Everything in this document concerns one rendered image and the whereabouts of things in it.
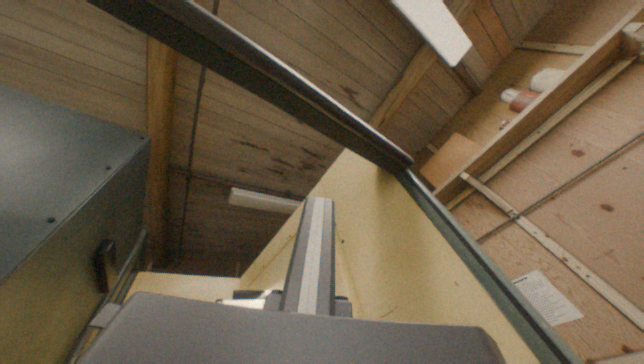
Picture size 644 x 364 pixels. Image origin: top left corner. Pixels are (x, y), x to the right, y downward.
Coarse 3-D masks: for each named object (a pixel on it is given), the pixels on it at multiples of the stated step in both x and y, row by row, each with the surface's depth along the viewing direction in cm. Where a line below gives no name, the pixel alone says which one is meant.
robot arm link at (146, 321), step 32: (96, 320) 5; (128, 320) 4; (160, 320) 4; (192, 320) 4; (224, 320) 4; (256, 320) 4; (288, 320) 4; (320, 320) 4; (352, 320) 4; (384, 320) 4; (96, 352) 3; (128, 352) 3; (160, 352) 3; (192, 352) 3; (224, 352) 4; (256, 352) 4; (288, 352) 4; (320, 352) 4; (352, 352) 4; (384, 352) 4; (416, 352) 4; (448, 352) 4; (480, 352) 4
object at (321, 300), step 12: (324, 204) 10; (324, 216) 9; (324, 228) 8; (324, 240) 7; (324, 252) 7; (312, 264) 6; (324, 264) 6; (312, 276) 6; (324, 276) 6; (312, 288) 6; (324, 288) 6; (312, 300) 5; (324, 300) 5; (336, 300) 6; (348, 300) 7; (312, 312) 5; (324, 312) 5; (336, 312) 6; (348, 312) 6
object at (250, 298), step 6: (234, 294) 86; (240, 294) 87; (246, 294) 89; (252, 294) 91; (258, 294) 92; (264, 294) 94; (216, 300) 79; (222, 300) 80; (228, 300) 82; (234, 300) 84; (240, 300) 85; (246, 300) 87; (252, 300) 88; (258, 300) 90; (264, 300) 91; (246, 306) 84; (252, 306) 86; (258, 306) 87
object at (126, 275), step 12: (144, 240) 95; (132, 252) 86; (144, 252) 105; (132, 264) 87; (144, 264) 117; (120, 276) 78; (132, 276) 102; (120, 288) 80; (108, 300) 71; (120, 300) 92; (96, 312) 66; (84, 336) 61; (72, 348) 57; (84, 348) 60; (72, 360) 56
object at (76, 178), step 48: (0, 96) 42; (0, 144) 36; (48, 144) 42; (96, 144) 49; (144, 144) 60; (0, 192) 32; (48, 192) 36; (96, 192) 42; (144, 192) 76; (0, 240) 28; (48, 240) 32; (96, 240) 49; (0, 288) 25; (48, 288) 36; (96, 288) 60; (0, 336) 27; (48, 336) 41
